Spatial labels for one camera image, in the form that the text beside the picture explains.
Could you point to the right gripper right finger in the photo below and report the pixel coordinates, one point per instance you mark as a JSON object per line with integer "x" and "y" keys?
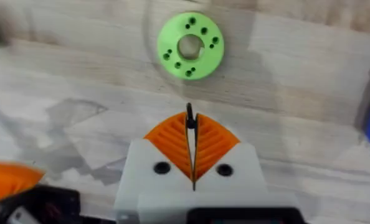
{"x": 235, "y": 168}

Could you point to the green disc with holes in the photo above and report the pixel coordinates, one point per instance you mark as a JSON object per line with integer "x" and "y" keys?
{"x": 172, "y": 40}

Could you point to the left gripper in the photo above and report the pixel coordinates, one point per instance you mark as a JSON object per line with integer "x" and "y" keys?
{"x": 48, "y": 202}

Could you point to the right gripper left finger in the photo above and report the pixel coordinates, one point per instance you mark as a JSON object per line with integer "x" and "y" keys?
{"x": 147, "y": 174}

